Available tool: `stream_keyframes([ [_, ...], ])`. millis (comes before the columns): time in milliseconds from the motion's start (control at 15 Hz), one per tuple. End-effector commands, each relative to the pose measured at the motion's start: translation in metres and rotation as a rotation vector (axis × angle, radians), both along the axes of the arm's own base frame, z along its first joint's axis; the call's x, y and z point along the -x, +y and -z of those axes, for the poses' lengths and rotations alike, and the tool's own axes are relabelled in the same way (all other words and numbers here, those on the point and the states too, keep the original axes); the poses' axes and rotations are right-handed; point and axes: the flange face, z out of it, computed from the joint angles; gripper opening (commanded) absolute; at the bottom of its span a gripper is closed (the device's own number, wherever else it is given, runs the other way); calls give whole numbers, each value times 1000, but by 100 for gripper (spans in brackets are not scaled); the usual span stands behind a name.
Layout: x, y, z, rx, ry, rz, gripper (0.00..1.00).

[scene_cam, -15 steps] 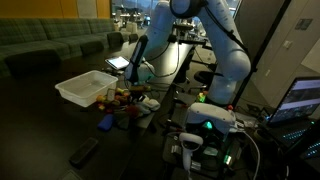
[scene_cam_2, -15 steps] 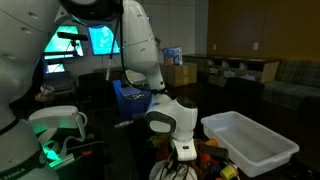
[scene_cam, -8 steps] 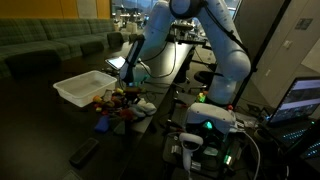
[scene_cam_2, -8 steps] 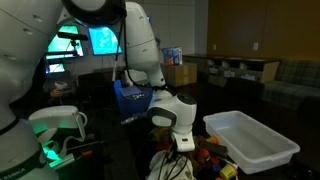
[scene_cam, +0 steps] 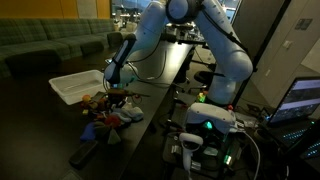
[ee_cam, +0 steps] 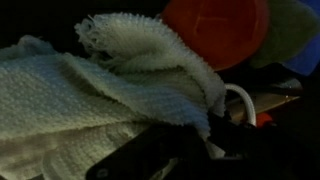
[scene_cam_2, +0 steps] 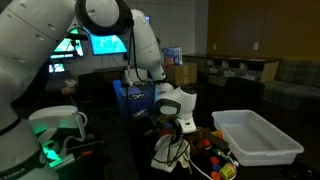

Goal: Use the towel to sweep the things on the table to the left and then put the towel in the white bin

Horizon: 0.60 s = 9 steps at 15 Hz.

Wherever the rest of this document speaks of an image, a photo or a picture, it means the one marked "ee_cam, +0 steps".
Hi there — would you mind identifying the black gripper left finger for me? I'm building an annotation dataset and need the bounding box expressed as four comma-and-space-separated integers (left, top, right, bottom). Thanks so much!
84, 123, 209, 180

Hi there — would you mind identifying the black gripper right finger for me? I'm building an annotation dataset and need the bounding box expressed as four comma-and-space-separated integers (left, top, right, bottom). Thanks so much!
206, 111, 320, 180

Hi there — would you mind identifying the white terry towel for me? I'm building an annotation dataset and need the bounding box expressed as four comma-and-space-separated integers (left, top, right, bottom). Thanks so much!
0, 12, 228, 180

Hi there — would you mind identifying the orange plastic disc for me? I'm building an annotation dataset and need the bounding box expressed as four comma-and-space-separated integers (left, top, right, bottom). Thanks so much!
256, 112, 275, 128

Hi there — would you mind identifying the dark grey block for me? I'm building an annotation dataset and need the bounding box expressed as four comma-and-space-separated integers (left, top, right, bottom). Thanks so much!
229, 93, 301, 122

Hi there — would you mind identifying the dark green felt piece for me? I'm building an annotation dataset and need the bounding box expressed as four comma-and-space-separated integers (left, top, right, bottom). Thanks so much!
249, 0, 320, 69

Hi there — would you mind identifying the red plush ball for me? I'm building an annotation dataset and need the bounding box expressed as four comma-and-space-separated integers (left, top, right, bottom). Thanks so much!
161, 0, 270, 72

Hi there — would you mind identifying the white cord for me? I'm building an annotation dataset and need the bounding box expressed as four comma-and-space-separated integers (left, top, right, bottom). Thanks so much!
223, 83, 258, 127

